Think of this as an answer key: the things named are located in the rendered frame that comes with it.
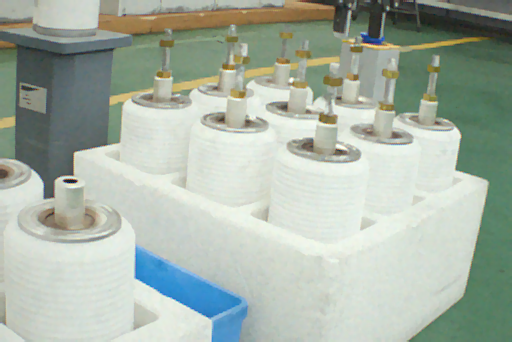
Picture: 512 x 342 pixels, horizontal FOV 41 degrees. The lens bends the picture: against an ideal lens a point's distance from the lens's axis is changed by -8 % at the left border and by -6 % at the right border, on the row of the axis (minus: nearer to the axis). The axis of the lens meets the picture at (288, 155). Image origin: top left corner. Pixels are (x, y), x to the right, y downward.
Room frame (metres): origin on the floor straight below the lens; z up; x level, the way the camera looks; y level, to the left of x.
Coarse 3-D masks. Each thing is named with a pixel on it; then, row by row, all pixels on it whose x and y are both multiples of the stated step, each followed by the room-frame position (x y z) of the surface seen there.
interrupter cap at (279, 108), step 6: (270, 102) 0.89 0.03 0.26; (276, 102) 0.90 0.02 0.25; (282, 102) 0.90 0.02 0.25; (270, 108) 0.86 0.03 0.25; (276, 108) 0.86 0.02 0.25; (282, 108) 0.88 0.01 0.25; (306, 108) 0.89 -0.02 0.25; (312, 108) 0.89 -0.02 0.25; (318, 108) 0.89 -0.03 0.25; (276, 114) 0.84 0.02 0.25; (282, 114) 0.84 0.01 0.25; (288, 114) 0.84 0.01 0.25; (294, 114) 0.84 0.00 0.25; (300, 114) 0.85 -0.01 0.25; (306, 114) 0.86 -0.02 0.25; (312, 114) 0.86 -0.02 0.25; (318, 114) 0.86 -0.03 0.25
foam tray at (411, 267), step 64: (128, 192) 0.76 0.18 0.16; (448, 192) 0.85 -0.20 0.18; (192, 256) 0.70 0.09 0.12; (256, 256) 0.65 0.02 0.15; (320, 256) 0.61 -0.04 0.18; (384, 256) 0.68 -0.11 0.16; (448, 256) 0.84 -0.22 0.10; (256, 320) 0.65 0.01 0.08; (320, 320) 0.61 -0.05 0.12; (384, 320) 0.71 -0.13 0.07
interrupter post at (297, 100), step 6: (294, 90) 0.86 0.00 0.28; (300, 90) 0.86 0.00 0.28; (306, 90) 0.87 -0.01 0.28; (294, 96) 0.86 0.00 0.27; (300, 96) 0.86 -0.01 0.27; (306, 96) 0.87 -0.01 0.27; (288, 102) 0.87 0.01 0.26; (294, 102) 0.86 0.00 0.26; (300, 102) 0.86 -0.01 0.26; (306, 102) 0.87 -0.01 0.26; (288, 108) 0.87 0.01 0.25; (294, 108) 0.86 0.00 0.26; (300, 108) 0.86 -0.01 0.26
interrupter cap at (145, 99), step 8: (136, 96) 0.85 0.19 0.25; (144, 96) 0.85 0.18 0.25; (152, 96) 0.86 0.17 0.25; (176, 96) 0.87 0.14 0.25; (184, 96) 0.87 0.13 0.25; (136, 104) 0.82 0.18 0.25; (144, 104) 0.81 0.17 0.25; (152, 104) 0.81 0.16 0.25; (160, 104) 0.82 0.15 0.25; (168, 104) 0.83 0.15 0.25; (176, 104) 0.83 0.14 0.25; (184, 104) 0.83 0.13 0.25
